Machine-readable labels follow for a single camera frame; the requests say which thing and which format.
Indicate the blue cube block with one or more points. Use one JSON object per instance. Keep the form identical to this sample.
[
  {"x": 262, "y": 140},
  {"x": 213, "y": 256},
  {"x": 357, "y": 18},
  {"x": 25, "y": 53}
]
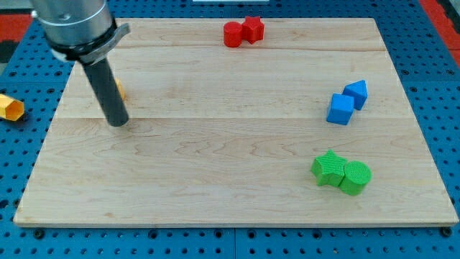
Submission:
[{"x": 340, "y": 109}]

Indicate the red star block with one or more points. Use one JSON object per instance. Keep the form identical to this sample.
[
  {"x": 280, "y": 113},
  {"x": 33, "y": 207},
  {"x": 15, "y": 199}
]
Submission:
[{"x": 253, "y": 29}]

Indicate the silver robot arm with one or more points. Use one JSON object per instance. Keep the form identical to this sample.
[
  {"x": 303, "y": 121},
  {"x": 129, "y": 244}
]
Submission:
[{"x": 85, "y": 31}]

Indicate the yellow hexagon block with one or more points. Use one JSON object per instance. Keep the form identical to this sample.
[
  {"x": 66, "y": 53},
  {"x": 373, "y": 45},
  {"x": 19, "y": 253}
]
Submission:
[{"x": 11, "y": 109}]

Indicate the green cylinder block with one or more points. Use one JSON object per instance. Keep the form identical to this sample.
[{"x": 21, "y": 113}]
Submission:
[{"x": 356, "y": 176}]

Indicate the wooden board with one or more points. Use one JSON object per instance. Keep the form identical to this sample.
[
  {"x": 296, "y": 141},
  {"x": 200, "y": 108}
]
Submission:
[{"x": 226, "y": 137}]

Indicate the yellow heart block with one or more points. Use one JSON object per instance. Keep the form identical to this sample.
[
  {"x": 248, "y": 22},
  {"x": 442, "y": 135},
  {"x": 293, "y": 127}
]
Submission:
[{"x": 120, "y": 89}]

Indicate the blue pentagon block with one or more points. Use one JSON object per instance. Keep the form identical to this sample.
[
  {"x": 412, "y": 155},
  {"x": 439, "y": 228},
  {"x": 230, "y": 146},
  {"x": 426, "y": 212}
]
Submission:
[{"x": 357, "y": 90}]

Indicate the red cylinder block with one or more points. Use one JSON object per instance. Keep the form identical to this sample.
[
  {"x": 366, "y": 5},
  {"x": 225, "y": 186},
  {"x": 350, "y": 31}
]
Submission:
[{"x": 232, "y": 34}]

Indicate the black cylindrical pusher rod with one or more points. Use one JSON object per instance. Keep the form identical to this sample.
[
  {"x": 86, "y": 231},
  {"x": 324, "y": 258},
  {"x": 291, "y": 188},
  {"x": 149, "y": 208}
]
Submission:
[{"x": 104, "y": 86}]

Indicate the green star block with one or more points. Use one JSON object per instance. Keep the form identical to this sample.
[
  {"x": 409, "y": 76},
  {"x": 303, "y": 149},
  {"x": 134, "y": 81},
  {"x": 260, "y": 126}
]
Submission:
[{"x": 329, "y": 169}]

